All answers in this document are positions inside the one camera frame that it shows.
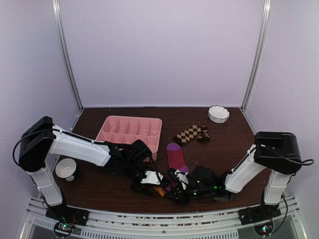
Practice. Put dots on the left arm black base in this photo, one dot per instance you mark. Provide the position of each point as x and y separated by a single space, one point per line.
72 216

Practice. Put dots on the aluminium front frame rail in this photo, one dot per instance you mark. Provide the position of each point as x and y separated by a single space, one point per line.
222 224

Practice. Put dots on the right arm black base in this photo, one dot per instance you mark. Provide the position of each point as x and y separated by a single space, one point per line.
251 215

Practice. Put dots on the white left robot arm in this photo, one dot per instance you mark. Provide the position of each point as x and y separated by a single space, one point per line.
44 138

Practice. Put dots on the white scalloped bowl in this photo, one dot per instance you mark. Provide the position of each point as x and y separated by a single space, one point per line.
218 114

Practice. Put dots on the pink divided plastic tray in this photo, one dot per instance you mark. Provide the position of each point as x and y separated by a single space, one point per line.
121 129

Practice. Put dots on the brown checkered sock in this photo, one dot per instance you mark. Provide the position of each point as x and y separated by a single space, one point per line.
198 133

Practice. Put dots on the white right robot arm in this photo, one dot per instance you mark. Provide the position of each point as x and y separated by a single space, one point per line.
277 151

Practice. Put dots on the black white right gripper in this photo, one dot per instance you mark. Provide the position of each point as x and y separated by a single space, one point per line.
180 199

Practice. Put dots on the aluminium right corner post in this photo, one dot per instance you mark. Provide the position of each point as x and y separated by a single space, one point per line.
261 43

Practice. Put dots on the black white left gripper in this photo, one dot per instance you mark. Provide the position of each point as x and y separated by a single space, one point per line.
140 189

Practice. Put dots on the magenta purple sock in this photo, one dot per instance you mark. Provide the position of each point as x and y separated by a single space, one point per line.
176 161

